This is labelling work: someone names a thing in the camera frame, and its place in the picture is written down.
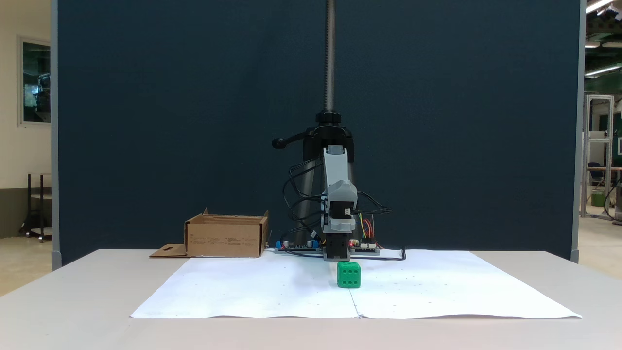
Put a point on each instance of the white framed window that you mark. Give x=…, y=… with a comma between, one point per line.
x=36, y=80

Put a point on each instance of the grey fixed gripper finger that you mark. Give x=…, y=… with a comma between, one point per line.
x=342, y=189

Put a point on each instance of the green dice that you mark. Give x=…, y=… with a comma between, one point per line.
x=349, y=275

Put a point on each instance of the blue circuit board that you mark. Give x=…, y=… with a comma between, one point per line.
x=296, y=247

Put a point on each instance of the black camera stand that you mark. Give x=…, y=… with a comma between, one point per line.
x=330, y=58

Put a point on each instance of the dark blue partition panel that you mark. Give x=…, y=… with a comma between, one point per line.
x=170, y=121

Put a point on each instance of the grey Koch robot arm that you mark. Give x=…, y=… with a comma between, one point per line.
x=335, y=165

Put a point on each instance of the aluminium frame rack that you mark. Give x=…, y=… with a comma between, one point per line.
x=600, y=121

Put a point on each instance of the white paper sheet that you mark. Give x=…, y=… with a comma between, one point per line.
x=291, y=291

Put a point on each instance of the blue chair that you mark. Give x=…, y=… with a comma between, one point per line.
x=595, y=172

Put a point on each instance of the brown cardboard box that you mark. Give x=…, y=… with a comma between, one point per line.
x=223, y=238

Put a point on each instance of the black shelf cart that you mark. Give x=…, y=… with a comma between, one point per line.
x=41, y=204

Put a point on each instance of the green bin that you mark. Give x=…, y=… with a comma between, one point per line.
x=598, y=198

